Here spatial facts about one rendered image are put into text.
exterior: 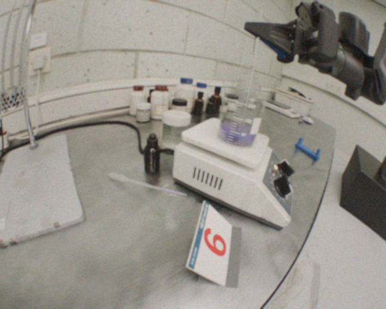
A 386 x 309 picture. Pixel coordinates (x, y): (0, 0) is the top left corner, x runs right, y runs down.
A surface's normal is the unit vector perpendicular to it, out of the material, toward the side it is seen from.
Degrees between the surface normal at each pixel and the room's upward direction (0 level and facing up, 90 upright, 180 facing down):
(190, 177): 90
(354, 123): 90
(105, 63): 90
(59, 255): 0
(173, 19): 90
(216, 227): 40
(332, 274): 0
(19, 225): 0
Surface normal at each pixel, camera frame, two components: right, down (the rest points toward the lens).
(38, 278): 0.14, -0.86
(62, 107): 0.65, 0.45
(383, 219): -0.74, 0.25
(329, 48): -0.22, 0.47
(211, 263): 0.73, -0.51
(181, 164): -0.50, 0.37
